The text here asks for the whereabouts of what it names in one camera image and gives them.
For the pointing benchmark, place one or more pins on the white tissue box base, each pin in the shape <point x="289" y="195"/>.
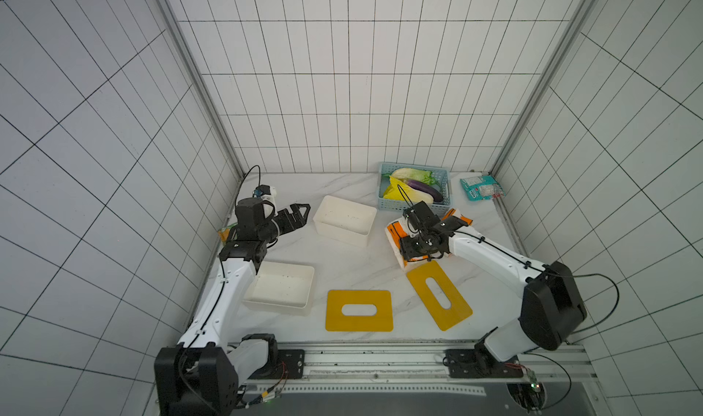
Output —
<point x="345" y="221"/>

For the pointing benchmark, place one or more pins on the teal snack bag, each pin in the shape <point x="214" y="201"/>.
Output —
<point x="481" y="188"/>

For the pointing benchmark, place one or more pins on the green lettuce toy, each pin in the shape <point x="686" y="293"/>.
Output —
<point x="414" y="174"/>

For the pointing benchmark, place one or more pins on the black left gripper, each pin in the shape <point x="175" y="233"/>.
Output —
<point x="299" y="220"/>

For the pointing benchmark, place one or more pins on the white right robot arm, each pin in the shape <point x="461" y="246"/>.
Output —
<point x="552" y="307"/>

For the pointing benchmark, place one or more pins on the yellow cabbage toy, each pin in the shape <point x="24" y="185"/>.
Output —
<point x="401" y="191"/>

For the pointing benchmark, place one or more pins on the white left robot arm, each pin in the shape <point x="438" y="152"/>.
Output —
<point x="219" y="300"/>

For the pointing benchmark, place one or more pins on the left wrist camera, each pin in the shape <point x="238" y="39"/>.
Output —
<point x="265" y="192"/>

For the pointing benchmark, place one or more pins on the orange tissue pack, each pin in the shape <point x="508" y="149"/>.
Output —
<point x="397" y="229"/>

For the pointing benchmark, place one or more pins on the white empty box base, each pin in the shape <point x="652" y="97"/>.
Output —
<point x="282" y="288"/>

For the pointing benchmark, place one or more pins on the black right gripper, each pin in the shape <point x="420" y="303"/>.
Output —
<point x="420" y="240"/>

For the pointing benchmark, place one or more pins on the aluminium mounting rail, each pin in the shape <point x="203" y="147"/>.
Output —
<point x="427" y="366"/>

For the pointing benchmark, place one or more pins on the green chips bag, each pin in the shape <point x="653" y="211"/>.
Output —
<point x="225" y="232"/>

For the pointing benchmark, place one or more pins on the light blue plastic basket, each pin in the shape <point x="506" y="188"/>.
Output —
<point x="443" y="185"/>

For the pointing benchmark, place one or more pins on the yellow bamboo box lid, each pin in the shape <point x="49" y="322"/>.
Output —
<point x="359" y="311"/>

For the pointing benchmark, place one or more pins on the purple eggplant toy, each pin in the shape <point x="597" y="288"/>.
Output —
<point x="426" y="189"/>

